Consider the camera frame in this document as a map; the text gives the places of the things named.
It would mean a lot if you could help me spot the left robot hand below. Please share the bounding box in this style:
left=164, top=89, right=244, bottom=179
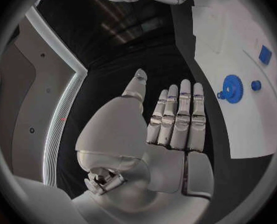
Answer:
left=71, top=68, right=215, bottom=224

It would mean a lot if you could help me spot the white task board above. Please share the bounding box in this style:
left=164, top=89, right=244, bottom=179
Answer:
left=191, top=0, right=277, bottom=159

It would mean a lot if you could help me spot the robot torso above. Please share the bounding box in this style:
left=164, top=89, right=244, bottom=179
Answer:
left=0, top=0, right=90, bottom=189

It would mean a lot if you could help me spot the blue gear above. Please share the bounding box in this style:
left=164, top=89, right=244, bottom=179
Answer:
left=216, top=74, right=245, bottom=104

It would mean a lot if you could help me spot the blue block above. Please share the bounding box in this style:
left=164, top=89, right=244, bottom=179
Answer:
left=258, top=45, right=273, bottom=66

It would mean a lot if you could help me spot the blue peg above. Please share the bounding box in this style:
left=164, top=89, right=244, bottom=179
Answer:
left=250, top=80, right=262, bottom=91

